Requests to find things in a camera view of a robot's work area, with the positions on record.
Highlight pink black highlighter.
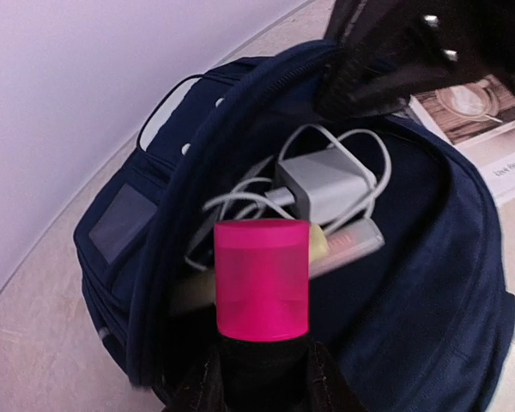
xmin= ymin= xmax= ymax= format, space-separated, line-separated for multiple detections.
xmin=214 ymin=220 xmax=310 ymax=411

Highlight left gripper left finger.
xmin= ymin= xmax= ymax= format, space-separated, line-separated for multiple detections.
xmin=162 ymin=345 xmax=227 ymax=412

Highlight navy blue backpack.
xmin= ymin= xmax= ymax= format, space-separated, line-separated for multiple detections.
xmin=74 ymin=40 xmax=515 ymax=411

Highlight orange pastel highlighter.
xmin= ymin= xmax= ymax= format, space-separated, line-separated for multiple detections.
xmin=169 ymin=218 xmax=386 ymax=317

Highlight white charger with cable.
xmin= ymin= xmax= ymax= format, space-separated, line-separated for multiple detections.
xmin=203 ymin=124 xmax=392 ymax=277

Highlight coffee cover white book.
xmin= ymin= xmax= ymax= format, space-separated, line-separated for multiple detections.
xmin=409 ymin=76 xmax=515 ymax=206

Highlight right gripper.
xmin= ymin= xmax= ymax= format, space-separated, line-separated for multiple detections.
xmin=313 ymin=1 xmax=515 ymax=121

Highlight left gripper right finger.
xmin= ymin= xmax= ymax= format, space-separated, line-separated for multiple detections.
xmin=306 ymin=340 xmax=367 ymax=412

